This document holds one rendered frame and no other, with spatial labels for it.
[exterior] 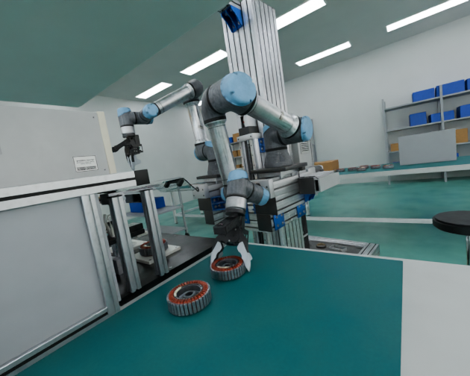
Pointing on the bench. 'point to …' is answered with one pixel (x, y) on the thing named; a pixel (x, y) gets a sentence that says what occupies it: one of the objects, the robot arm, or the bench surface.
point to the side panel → (43, 281)
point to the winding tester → (43, 145)
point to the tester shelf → (60, 190)
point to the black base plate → (177, 262)
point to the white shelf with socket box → (77, 44)
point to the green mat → (254, 323)
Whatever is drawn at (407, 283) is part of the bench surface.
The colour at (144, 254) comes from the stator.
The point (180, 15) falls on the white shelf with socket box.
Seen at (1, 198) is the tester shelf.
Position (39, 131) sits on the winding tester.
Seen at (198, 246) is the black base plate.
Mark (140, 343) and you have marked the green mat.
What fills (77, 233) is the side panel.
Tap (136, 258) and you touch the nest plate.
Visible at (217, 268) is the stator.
